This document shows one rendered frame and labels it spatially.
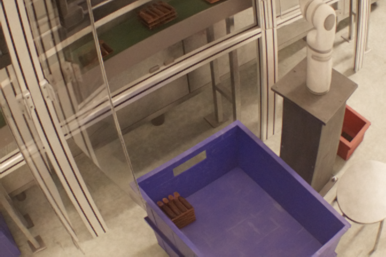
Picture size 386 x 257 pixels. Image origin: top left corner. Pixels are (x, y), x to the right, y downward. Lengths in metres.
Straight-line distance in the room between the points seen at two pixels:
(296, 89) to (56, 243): 1.13
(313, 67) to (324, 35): 0.14
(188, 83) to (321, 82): 0.80
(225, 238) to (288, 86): 0.52
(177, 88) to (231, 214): 0.70
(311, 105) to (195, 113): 0.88
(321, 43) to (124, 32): 0.65
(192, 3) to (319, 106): 0.56
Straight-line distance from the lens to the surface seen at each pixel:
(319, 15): 1.31
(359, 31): 2.34
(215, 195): 1.65
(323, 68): 1.43
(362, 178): 1.68
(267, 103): 1.95
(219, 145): 1.57
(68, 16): 0.79
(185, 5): 1.65
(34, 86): 1.30
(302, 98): 1.48
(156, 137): 2.15
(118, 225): 1.90
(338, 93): 1.52
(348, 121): 2.15
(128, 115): 2.00
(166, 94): 2.05
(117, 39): 1.56
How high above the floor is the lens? 1.57
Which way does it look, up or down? 44 degrees down
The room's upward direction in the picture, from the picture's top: 9 degrees counter-clockwise
